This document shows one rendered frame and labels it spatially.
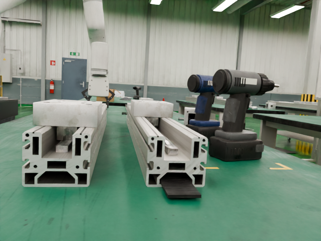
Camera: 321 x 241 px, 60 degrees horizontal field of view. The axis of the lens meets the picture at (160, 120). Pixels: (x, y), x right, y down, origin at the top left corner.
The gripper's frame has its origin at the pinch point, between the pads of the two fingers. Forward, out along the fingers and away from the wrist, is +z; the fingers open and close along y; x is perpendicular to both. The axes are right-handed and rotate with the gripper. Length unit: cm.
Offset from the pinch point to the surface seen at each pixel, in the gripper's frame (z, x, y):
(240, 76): -14, 81, -37
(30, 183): 6, 99, 4
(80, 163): 2, 100, -4
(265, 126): 17, -96, -148
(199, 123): 0, 57, -36
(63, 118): -4, 93, 0
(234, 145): 2, 82, -37
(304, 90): -37, -595, -551
